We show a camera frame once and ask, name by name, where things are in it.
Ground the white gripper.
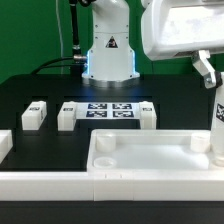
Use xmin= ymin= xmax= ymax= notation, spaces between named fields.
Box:
xmin=141 ymin=0 xmax=224 ymax=89

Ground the white desk top tray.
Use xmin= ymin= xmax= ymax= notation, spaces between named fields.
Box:
xmin=87 ymin=129 xmax=224 ymax=172

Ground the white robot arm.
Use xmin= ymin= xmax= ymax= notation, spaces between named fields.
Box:
xmin=81 ymin=0 xmax=224 ymax=88

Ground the fiducial marker sheet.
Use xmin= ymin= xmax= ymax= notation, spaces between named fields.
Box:
xmin=76 ymin=102 xmax=140 ymax=120

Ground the white block left edge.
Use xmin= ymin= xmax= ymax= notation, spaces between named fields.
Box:
xmin=0 ymin=130 xmax=13 ymax=164

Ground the black cable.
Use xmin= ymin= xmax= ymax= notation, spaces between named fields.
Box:
xmin=30 ymin=0 xmax=88 ymax=76

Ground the white front barrier wall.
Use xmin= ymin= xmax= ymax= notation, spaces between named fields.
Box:
xmin=0 ymin=171 xmax=224 ymax=201

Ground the white thin cable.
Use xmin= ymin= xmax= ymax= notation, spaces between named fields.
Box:
xmin=55 ymin=0 xmax=65 ymax=75

